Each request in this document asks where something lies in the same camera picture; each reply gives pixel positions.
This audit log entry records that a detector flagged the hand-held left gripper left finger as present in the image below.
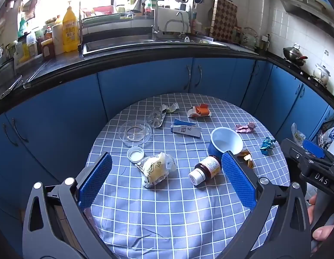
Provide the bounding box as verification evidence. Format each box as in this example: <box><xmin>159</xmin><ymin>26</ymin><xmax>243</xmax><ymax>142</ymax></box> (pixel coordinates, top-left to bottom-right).
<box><xmin>23</xmin><ymin>152</ymin><xmax>113</xmax><ymax>259</ymax></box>

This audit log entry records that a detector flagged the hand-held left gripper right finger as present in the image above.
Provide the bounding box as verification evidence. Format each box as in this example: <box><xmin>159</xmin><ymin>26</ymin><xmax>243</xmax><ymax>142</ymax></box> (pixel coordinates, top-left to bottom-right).
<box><xmin>221</xmin><ymin>151</ymin><xmax>312</xmax><ymax>259</ymax></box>

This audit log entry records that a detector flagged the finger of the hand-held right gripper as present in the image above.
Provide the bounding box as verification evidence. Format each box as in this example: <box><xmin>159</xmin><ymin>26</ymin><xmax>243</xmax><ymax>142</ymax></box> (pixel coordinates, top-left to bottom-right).
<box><xmin>281</xmin><ymin>138</ymin><xmax>334</xmax><ymax>178</ymax></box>

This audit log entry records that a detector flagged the yellow cardboard box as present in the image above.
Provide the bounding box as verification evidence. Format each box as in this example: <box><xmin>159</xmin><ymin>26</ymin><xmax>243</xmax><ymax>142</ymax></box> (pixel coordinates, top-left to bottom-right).
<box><xmin>236</xmin><ymin>149</ymin><xmax>254</xmax><ymax>169</ymax></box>

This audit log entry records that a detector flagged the brown medicine bottle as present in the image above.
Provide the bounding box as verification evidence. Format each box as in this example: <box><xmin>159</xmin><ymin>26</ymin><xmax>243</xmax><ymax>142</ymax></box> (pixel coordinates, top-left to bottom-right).
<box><xmin>188</xmin><ymin>155</ymin><xmax>222</xmax><ymax>186</ymax></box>

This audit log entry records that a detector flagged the blue paper cup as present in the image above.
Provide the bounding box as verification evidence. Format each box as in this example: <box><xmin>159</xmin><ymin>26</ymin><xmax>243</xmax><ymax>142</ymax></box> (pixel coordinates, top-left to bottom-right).
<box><xmin>208</xmin><ymin>127</ymin><xmax>243</xmax><ymax>162</ymax></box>

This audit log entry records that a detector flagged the teal foil wrapper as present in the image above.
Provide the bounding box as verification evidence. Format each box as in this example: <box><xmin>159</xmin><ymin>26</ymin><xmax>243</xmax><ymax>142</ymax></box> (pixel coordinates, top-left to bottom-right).
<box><xmin>260</xmin><ymin>137</ymin><xmax>277</xmax><ymax>155</ymax></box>

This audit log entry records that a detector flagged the person's right hand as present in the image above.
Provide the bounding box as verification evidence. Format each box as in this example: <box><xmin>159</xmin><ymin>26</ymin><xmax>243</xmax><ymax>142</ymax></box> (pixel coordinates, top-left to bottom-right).
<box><xmin>308</xmin><ymin>194</ymin><xmax>334</xmax><ymax>242</ymax></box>

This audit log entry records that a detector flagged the white plastic bag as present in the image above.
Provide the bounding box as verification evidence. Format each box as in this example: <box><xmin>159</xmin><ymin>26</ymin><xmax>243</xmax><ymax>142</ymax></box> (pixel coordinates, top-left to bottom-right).
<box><xmin>322</xmin><ymin>126</ymin><xmax>334</xmax><ymax>152</ymax></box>

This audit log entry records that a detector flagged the white bottle cap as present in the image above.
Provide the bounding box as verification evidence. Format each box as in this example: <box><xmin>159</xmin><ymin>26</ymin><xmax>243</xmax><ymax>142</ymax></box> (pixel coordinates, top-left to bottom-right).
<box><xmin>127</xmin><ymin>146</ymin><xmax>144</xmax><ymax>163</ymax></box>

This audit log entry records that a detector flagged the pink crumpled wrapper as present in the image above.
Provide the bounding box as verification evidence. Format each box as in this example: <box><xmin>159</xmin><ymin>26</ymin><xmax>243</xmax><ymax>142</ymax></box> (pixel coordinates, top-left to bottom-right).
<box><xmin>235</xmin><ymin>122</ymin><xmax>257</xmax><ymax>134</ymax></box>

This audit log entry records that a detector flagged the clear plastic lid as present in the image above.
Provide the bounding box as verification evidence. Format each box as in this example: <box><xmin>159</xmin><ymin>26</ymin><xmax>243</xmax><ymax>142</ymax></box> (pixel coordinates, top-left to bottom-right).
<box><xmin>119</xmin><ymin>119</ymin><xmax>152</xmax><ymax>148</ymax></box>

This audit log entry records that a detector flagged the clear plastic food bag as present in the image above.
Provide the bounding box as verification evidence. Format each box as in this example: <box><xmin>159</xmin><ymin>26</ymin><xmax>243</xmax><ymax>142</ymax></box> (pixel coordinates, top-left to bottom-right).
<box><xmin>135</xmin><ymin>152</ymin><xmax>176</xmax><ymax>189</ymax></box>

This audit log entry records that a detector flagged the flattened blue white box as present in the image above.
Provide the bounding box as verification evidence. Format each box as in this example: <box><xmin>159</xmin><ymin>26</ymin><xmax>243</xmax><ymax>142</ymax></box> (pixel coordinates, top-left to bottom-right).
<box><xmin>170</xmin><ymin>118</ymin><xmax>202</xmax><ymax>139</ymax></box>

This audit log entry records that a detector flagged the white ceramic pot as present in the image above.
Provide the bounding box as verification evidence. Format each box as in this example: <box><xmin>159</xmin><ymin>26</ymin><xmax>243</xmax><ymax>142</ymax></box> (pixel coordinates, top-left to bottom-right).
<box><xmin>313</xmin><ymin>63</ymin><xmax>332</xmax><ymax>85</ymax></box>

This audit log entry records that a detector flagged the blue kitchen base cabinet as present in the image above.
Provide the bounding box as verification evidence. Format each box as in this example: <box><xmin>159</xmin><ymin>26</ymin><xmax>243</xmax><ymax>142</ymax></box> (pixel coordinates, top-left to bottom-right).
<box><xmin>0</xmin><ymin>58</ymin><xmax>334</xmax><ymax>222</ymax></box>

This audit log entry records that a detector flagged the orange white carton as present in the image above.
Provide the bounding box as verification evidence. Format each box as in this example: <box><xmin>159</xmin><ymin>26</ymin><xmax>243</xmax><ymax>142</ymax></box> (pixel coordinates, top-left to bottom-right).
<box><xmin>188</xmin><ymin>103</ymin><xmax>212</xmax><ymax>118</ymax></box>

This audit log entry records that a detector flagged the silver blister pack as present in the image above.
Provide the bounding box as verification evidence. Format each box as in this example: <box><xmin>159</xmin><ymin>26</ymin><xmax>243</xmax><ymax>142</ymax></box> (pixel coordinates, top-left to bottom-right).
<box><xmin>149</xmin><ymin>107</ymin><xmax>167</xmax><ymax>128</ymax></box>

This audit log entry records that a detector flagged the black kitchen countertop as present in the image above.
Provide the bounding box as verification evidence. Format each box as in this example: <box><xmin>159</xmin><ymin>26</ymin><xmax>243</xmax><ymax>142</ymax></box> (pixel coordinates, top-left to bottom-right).
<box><xmin>0</xmin><ymin>36</ymin><xmax>334</xmax><ymax>114</ymax></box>

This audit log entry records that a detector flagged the pale green kettle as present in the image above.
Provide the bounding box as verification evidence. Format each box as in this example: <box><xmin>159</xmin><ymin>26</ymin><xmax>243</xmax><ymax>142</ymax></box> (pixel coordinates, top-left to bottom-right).
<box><xmin>241</xmin><ymin>27</ymin><xmax>258</xmax><ymax>50</ymax></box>

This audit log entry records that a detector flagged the brown sauce bottle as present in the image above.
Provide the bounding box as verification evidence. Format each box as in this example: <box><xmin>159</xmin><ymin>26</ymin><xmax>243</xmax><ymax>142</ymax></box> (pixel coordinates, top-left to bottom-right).
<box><xmin>41</xmin><ymin>31</ymin><xmax>56</xmax><ymax>60</ymax></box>

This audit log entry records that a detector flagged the steel range hood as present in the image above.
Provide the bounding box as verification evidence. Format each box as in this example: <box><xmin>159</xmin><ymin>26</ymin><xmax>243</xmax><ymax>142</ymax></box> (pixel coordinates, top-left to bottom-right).
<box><xmin>279</xmin><ymin>0</ymin><xmax>333</xmax><ymax>25</ymax></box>

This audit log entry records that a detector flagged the stainless steel sink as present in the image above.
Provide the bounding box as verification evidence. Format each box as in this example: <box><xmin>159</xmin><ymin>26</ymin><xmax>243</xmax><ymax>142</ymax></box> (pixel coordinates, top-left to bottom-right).
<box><xmin>82</xmin><ymin>34</ymin><xmax>230</xmax><ymax>57</ymax></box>

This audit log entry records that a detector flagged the white plastic container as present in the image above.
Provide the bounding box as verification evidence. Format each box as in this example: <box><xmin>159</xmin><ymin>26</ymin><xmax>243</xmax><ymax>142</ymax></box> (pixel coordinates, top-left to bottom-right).
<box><xmin>52</xmin><ymin>23</ymin><xmax>64</xmax><ymax>56</ymax></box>

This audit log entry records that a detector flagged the yellow detergent bottle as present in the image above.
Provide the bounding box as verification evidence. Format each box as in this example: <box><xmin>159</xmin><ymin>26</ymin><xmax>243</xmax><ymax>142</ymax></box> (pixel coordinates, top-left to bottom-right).
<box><xmin>62</xmin><ymin>1</ymin><xmax>80</xmax><ymax>53</ymax></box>

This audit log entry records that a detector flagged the checkered cutting board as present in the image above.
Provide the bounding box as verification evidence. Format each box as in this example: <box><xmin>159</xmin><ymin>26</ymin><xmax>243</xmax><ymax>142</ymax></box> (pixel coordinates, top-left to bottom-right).
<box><xmin>210</xmin><ymin>0</ymin><xmax>238</xmax><ymax>44</ymax></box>

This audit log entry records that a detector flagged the dish drainer rack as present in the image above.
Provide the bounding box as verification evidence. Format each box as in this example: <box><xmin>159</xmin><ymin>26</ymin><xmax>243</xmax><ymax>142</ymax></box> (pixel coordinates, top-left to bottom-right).
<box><xmin>80</xmin><ymin>8</ymin><xmax>135</xmax><ymax>35</ymax></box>

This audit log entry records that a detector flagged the small steel faucet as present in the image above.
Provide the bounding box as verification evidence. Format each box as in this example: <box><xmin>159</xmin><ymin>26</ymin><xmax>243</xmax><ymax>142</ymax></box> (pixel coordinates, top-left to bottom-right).
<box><xmin>164</xmin><ymin>12</ymin><xmax>188</xmax><ymax>39</ymax></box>

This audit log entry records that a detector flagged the tall steel faucet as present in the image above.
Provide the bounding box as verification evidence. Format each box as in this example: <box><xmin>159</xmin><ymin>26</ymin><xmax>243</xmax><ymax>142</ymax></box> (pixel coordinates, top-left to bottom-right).
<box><xmin>132</xmin><ymin>0</ymin><xmax>163</xmax><ymax>39</ymax></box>

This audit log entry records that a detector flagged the white countertop appliance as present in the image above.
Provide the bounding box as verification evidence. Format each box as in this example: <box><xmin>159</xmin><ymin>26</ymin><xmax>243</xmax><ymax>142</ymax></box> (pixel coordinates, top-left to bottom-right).
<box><xmin>158</xmin><ymin>7</ymin><xmax>190</xmax><ymax>33</ymax></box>

